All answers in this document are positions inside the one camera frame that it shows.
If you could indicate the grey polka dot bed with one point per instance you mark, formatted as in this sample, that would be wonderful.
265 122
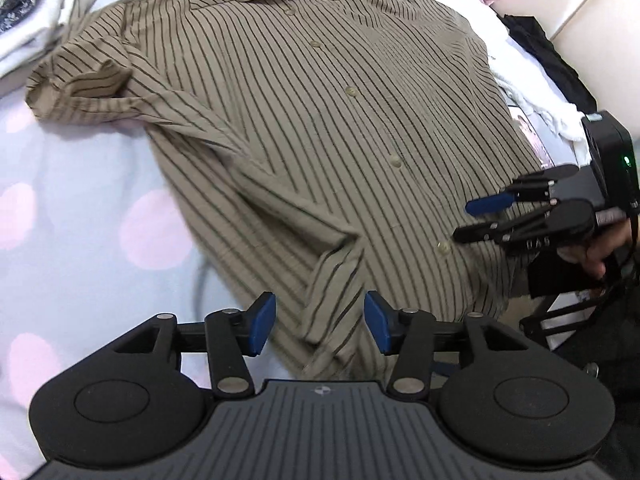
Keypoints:
75 185

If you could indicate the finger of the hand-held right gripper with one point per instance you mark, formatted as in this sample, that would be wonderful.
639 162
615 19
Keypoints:
480 232
487 205

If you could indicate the stack of folded clothes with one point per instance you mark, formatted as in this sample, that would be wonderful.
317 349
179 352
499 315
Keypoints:
30 47

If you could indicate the person's right hand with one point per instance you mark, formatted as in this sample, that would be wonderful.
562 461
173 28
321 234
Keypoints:
607 245

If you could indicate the black crumpled garment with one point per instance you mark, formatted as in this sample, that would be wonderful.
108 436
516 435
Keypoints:
555 60

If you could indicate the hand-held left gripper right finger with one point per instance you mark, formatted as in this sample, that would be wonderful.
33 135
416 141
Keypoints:
380 322

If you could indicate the white crumpled garment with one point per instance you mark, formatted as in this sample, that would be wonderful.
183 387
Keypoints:
525 70

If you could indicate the brown striped shirt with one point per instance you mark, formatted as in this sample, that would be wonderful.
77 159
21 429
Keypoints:
300 135

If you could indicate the beige padded headboard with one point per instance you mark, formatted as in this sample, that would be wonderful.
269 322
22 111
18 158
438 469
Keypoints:
600 35

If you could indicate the tan fleece blanket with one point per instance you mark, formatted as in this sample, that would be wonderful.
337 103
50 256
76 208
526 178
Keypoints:
82 7

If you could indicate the person's black clothing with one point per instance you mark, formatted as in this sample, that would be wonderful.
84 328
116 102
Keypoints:
622 360

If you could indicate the dark floral folded garment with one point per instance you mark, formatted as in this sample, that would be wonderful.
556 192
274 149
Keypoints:
20 5

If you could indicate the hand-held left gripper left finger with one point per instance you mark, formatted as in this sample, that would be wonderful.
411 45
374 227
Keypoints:
262 325

